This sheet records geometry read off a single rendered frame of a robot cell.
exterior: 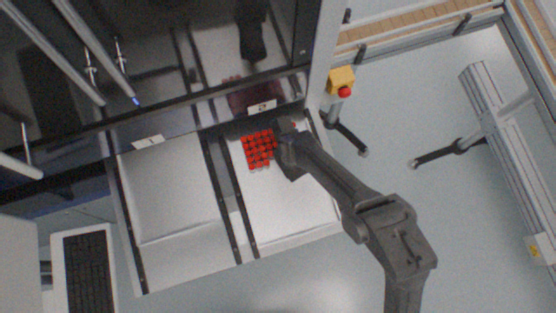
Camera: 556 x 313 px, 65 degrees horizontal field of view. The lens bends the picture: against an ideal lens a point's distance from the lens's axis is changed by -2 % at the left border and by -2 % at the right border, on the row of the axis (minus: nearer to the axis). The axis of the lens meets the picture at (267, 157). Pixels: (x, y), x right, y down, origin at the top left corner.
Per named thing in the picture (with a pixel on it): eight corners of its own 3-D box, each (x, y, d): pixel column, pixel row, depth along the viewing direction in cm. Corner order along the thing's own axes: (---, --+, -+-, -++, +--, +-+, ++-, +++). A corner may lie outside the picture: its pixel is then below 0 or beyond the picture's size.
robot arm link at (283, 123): (283, 154, 105) (316, 143, 106) (267, 110, 107) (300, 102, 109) (275, 168, 116) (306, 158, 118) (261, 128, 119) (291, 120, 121)
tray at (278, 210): (228, 143, 141) (226, 141, 137) (306, 121, 142) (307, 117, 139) (258, 249, 132) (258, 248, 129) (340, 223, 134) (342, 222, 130)
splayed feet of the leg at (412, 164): (404, 159, 229) (412, 152, 215) (491, 131, 232) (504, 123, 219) (409, 174, 227) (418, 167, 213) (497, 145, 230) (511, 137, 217)
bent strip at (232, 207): (226, 200, 136) (223, 197, 130) (234, 197, 136) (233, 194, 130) (238, 245, 132) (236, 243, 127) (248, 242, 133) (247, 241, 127)
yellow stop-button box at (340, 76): (321, 76, 138) (324, 64, 131) (343, 69, 138) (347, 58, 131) (330, 96, 136) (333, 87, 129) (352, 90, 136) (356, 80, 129)
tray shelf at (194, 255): (102, 149, 143) (101, 148, 141) (307, 88, 147) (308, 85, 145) (136, 297, 131) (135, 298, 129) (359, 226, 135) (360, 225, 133)
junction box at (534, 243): (521, 236, 173) (533, 235, 164) (532, 233, 173) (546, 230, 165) (534, 266, 170) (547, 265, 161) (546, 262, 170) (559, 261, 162)
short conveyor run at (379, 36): (310, 85, 149) (314, 63, 134) (295, 46, 153) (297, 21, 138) (494, 30, 154) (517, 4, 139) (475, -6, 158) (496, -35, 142)
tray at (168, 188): (115, 143, 141) (111, 140, 138) (194, 120, 143) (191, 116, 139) (140, 247, 133) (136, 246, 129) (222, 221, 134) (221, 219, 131)
